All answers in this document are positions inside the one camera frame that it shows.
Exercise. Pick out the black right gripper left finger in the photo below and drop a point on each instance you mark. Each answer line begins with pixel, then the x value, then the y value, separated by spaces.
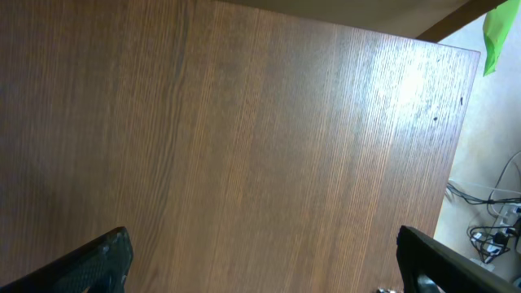
pixel 102 265

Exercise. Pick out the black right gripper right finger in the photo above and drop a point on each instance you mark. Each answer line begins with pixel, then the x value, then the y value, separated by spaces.
pixel 429 266

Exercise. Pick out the green cloth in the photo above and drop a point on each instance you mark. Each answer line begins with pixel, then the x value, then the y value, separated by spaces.
pixel 497 24

